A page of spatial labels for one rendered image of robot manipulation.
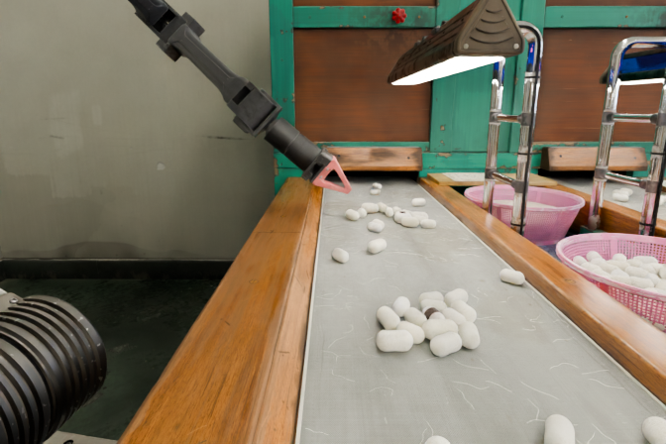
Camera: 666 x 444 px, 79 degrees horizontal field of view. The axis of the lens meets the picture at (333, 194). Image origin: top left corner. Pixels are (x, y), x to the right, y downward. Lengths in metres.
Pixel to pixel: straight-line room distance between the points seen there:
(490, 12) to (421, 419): 0.42
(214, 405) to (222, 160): 2.03
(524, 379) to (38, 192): 2.65
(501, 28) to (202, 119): 1.95
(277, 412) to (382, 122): 1.06
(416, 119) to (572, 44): 0.51
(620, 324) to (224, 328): 0.40
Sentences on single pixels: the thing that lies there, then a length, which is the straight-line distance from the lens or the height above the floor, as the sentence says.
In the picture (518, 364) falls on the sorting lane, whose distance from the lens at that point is 0.46.
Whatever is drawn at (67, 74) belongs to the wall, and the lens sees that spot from 2.63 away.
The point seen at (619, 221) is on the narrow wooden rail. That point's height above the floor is 0.75.
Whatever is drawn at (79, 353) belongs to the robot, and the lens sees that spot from 0.48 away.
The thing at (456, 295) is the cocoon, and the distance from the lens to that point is 0.53.
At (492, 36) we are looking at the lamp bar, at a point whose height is 1.06.
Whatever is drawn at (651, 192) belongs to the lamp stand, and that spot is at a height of 0.83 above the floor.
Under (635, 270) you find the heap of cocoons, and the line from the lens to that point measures 0.76.
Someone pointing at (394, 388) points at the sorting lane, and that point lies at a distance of 0.40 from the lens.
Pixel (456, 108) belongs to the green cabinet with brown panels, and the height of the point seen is 0.98.
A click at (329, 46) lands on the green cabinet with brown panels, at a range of 1.30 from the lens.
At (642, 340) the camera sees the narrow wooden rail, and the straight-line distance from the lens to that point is 0.50.
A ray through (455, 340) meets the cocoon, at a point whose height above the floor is 0.76.
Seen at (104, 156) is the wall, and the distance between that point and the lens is 2.57.
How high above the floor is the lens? 0.98
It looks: 12 degrees down
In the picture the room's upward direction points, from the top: straight up
